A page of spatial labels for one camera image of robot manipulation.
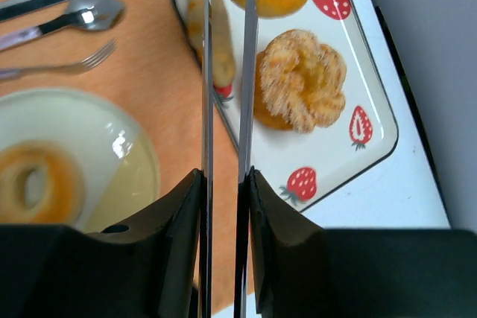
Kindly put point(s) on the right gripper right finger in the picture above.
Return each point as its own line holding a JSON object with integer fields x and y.
{"x": 303, "y": 270}

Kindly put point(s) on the metal tongs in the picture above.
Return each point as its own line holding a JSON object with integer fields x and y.
{"x": 244, "y": 165}

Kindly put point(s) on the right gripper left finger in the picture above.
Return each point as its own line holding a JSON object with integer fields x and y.
{"x": 142, "y": 266}

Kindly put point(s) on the orange cloth placemat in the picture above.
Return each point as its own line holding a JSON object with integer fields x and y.
{"x": 152, "y": 75}

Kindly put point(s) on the pink handled fork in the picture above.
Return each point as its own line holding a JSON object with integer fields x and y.
{"x": 80, "y": 67}

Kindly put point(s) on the large sugared crown bun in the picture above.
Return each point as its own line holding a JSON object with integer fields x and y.
{"x": 298, "y": 85}

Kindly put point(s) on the twisted bread stick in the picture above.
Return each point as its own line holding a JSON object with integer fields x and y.
{"x": 224, "y": 65}

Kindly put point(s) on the pale bagel bread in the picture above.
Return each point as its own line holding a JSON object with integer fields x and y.
{"x": 40, "y": 183}

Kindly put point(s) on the pink handled spoon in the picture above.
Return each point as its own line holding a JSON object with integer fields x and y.
{"x": 87, "y": 15}

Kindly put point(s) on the cream two-tone plate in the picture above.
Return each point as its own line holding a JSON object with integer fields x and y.
{"x": 118, "y": 162}

